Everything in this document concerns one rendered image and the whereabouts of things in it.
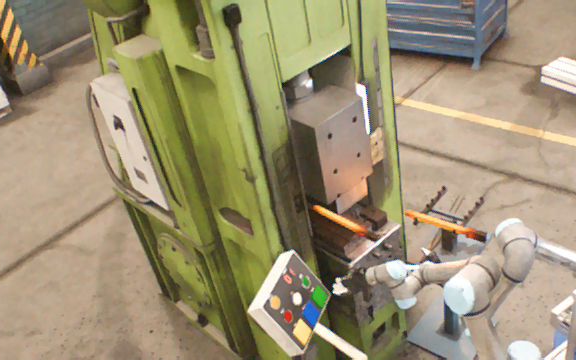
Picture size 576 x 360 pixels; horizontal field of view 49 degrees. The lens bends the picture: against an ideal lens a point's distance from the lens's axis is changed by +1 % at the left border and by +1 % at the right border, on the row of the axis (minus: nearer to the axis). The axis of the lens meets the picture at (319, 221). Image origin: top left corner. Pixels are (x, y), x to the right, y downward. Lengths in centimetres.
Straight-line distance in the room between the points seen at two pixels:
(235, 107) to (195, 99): 38
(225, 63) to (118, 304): 258
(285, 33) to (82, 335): 268
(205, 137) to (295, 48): 60
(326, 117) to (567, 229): 241
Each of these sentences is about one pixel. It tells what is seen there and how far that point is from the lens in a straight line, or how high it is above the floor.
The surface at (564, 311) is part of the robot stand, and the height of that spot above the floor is 76.
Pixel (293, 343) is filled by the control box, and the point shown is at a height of 101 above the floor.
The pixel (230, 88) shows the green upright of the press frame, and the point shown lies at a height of 192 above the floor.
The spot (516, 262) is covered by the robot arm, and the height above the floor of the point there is 124.
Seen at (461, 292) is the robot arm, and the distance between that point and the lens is 212.
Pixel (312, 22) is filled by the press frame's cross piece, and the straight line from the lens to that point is 261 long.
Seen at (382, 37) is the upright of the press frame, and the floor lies 177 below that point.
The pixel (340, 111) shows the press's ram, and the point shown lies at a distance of 264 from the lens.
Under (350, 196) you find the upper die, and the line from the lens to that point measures 287.
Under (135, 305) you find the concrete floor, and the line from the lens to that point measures 452.
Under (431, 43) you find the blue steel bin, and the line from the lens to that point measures 666.
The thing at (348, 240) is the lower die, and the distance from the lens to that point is 300.
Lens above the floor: 296
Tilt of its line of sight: 39 degrees down
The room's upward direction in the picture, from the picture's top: 11 degrees counter-clockwise
